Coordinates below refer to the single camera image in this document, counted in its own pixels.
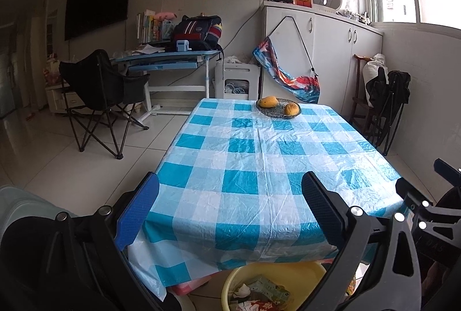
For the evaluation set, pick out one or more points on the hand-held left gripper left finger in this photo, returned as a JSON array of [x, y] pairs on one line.
[[138, 210]]

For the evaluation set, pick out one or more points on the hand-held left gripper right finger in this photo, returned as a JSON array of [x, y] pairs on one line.
[[324, 213]]

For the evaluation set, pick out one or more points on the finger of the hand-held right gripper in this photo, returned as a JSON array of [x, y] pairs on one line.
[[446, 170], [410, 192]]

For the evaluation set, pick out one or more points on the white tissue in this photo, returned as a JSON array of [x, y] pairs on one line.
[[242, 291]]

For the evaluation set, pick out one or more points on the red snack packet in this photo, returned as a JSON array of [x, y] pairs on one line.
[[259, 306]]

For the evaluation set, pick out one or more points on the yellow plastic basin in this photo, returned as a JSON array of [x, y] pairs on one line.
[[230, 282]]

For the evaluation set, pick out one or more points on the blue checkered plastic tablecloth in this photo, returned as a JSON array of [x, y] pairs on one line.
[[252, 159]]

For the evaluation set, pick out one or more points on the folded black camping chair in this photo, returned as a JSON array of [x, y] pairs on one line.
[[396, 88]]

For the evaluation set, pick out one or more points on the plain yellow mango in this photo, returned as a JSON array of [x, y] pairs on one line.
[[291, 108]]

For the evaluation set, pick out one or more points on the ribbed glass fruit bowl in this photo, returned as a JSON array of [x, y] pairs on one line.
[[277, 113]]

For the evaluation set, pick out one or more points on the pale blue seat back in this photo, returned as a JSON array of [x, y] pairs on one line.
[[21, 203]]

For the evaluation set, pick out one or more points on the dark wooden chair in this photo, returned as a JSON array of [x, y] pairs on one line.
[[357, 80]]

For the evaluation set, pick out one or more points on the yellow mango with dark spot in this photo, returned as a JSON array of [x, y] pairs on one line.
[[268, 102]]

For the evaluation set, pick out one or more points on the white stuffed bag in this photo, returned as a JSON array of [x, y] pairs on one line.
[[374, 68]]

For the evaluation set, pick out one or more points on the colourful printed hanging bag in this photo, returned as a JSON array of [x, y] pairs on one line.
[[288, 84]]

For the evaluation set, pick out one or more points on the white television stand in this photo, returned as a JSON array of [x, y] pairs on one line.
[[61, 98]]

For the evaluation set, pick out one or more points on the open black camping chair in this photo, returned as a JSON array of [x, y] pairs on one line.
[[93, 80]]

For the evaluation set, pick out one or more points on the blue study desk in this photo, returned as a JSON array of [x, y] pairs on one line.
[[169, 57]]

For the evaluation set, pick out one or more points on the loose papers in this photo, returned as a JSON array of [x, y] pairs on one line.
[[144, 51]]

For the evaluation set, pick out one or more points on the white plastic stool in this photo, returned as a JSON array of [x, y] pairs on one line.
[[237, 71]]

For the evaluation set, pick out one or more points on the blue pencil sharpener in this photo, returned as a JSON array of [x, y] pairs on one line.
[[183, 45]]

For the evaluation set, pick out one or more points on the row of books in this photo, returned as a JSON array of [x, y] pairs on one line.
[[147, 26]]

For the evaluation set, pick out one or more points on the dark striped backpack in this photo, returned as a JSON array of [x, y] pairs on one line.
[[198, 30]]

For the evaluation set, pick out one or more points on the pink plush toy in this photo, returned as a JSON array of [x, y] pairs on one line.
[[166, 16]]

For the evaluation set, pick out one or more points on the white wall cabinets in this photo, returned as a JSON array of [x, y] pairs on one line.
[[331, 44]]

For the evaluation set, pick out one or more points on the black wall television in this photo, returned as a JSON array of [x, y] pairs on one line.
[[97, 5]]

